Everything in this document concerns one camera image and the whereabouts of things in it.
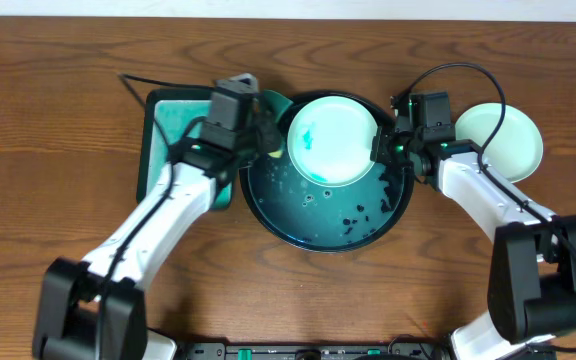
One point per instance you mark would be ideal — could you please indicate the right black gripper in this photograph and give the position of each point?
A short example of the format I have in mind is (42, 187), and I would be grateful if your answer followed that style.
(381, 148)

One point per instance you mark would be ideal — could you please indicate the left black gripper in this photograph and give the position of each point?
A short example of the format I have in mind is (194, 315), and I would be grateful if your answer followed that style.
(266, 132)

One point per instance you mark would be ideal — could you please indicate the green yellow scrub sponge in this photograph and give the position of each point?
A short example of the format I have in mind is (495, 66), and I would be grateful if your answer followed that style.
(280, 106)

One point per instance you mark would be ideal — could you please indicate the mint green plate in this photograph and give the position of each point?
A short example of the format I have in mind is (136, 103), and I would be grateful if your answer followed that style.
(329, 141)
(517, 148)

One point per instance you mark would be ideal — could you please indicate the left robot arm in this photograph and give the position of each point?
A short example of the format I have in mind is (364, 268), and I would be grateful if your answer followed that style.
(95, 308)

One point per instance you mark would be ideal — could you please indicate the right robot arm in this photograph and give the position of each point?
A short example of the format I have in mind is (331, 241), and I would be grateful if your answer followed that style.
(531, 297)

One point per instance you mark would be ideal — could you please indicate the black rectangular tray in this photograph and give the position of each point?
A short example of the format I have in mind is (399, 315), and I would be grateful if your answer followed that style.
(174, 94)

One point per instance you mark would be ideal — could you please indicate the black round tray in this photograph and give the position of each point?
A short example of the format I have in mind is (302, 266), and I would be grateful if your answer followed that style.
(326, 219)

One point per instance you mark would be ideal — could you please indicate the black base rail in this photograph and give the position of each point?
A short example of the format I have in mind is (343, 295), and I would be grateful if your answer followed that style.
(398, 350)

